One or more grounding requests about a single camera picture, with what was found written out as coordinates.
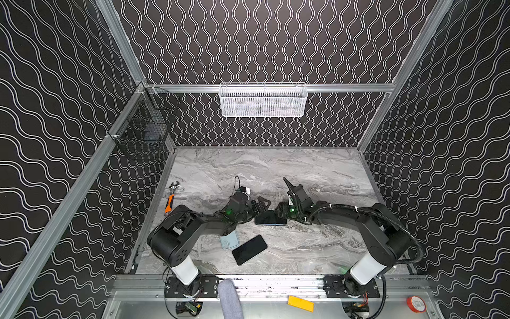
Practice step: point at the black phone on table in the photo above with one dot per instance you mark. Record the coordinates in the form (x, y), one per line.
(249, 250)

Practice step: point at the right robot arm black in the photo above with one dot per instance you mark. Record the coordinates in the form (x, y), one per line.
(388, 242)

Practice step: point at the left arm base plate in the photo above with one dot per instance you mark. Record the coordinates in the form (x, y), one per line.
(203, 286)

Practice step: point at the black wire basket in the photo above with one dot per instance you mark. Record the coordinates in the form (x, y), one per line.
(143, 137)

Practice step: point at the blue phone black screen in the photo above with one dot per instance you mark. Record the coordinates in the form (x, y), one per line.
(271, 218)

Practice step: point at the light blue phone case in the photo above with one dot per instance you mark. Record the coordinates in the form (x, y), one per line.
(230, 241)

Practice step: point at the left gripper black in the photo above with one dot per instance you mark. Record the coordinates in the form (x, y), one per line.
(252, 205)

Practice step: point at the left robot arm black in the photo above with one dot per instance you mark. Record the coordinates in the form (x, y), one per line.
(173, 239)

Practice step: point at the red tape roll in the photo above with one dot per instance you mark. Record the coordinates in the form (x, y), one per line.
(416, 304)

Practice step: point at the yellow card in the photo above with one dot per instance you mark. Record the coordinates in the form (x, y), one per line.
(302, 304)

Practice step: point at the orange adjustable wrench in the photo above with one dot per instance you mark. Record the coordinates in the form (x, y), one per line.
(172, 189)

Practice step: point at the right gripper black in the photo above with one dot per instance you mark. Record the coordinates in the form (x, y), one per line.
(297, 203)

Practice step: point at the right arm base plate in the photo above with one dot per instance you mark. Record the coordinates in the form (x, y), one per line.
(345, 287)

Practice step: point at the white mesh basket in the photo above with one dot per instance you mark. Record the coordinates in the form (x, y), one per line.
(262, 100)

